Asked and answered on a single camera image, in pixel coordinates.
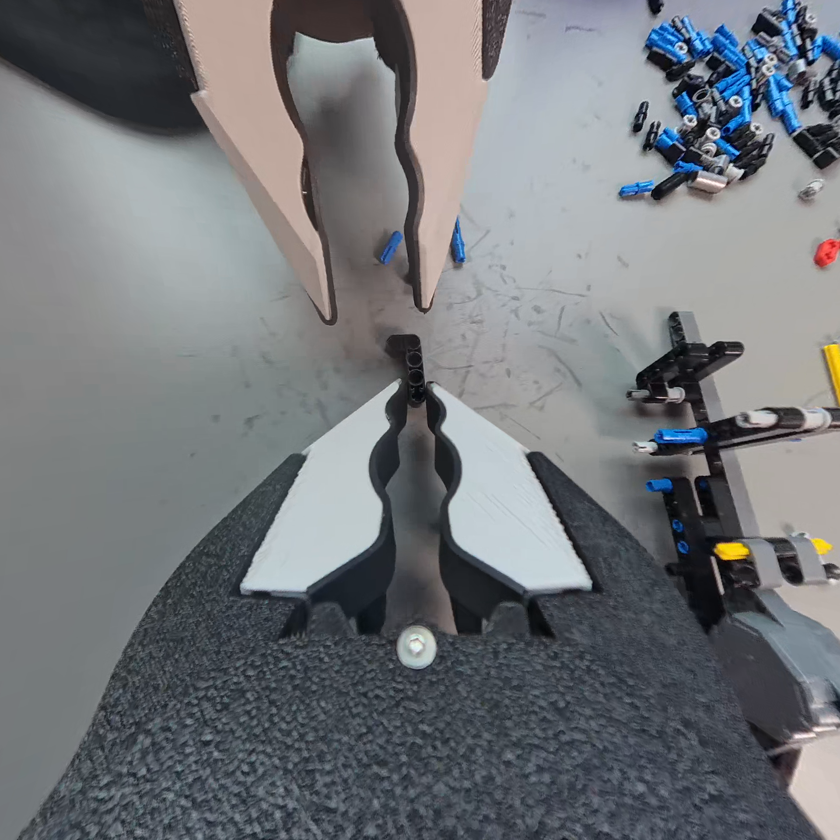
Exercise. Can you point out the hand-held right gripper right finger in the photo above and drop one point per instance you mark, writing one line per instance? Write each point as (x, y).
(505, 518)

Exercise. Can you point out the black building beam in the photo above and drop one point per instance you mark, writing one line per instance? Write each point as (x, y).
(413, 367)

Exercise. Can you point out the pile of blue black pins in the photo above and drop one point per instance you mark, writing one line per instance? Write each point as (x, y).
(735, 85)

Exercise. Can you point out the blue connector pin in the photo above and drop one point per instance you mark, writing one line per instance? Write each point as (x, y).
(458, 244)
(635, 190)
(390, 247)

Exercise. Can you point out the yellow building beam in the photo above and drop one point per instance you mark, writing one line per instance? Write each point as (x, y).
(833, 371)

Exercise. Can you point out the grey connector pin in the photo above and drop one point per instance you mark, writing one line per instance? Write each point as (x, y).
(812, 189)

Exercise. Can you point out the grey and black tool cluster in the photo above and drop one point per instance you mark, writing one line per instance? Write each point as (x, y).
(689, 367)

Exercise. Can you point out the black connector pin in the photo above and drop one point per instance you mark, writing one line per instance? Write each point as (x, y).
(640, 116)
(669, 186)
(652, 136)

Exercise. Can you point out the red building piece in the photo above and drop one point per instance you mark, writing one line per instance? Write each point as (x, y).
(827, 252)

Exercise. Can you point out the silver grey tube piece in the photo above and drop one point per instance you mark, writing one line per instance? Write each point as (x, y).
(709, 182)

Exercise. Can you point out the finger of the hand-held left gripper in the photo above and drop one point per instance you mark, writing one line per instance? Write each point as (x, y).
(243, 98)
(446, 131)

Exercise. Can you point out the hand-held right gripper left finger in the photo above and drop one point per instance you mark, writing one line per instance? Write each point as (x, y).
(315, 518)

